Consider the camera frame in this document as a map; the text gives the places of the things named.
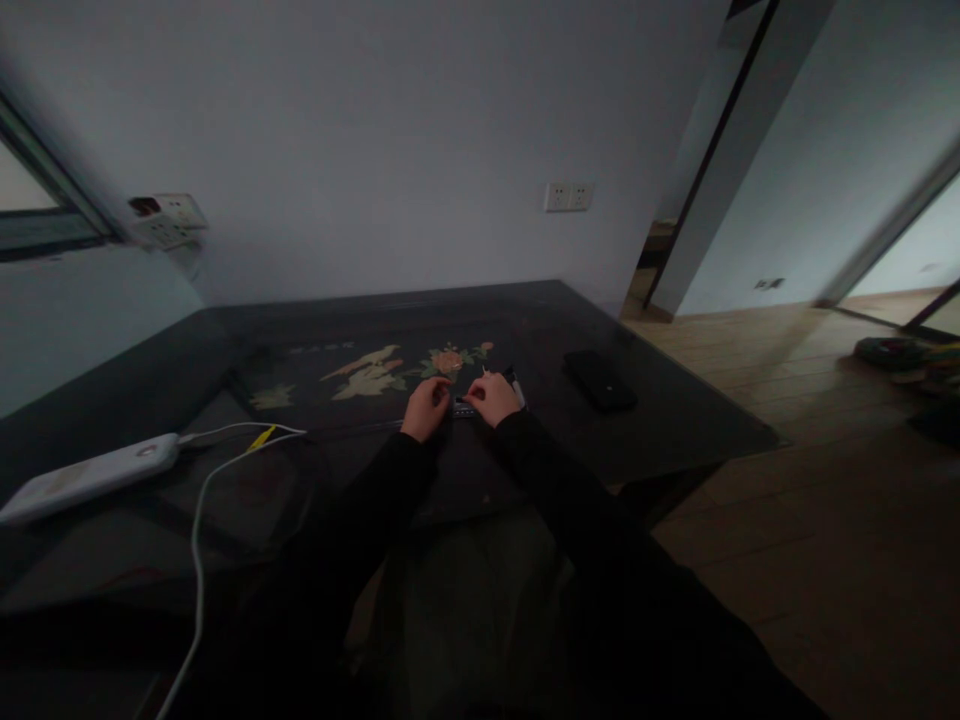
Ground white charging cable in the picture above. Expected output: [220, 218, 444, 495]
[146, 421, 310, 720]

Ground window with dark frame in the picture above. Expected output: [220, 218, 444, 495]
[0, 95, 125, 264]

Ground person's right hand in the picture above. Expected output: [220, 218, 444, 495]
[464, 371, 523, 431]

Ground black and white pen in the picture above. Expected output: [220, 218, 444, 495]
[500, 365, 531, 412]

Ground black smartphone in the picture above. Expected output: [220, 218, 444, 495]
[563, 349, 639, 415]

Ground person's legs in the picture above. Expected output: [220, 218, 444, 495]
[344, 503, 646, 720]

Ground white wall socket with plugs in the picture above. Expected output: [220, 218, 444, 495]
[128, 192, 209, 251]

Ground pile of colourful shoes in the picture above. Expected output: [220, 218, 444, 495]
[853, 334, 960, 451]

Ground dark doorway frame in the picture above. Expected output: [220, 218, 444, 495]
[643, 0, 781, 309]

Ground person's left hand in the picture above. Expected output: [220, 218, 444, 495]
[400, 376, 454, 442]

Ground white double wall socket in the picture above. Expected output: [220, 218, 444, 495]
[544, 180, 594, 214]

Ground white power bank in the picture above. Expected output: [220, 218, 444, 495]
[0, 432, 184, 526]

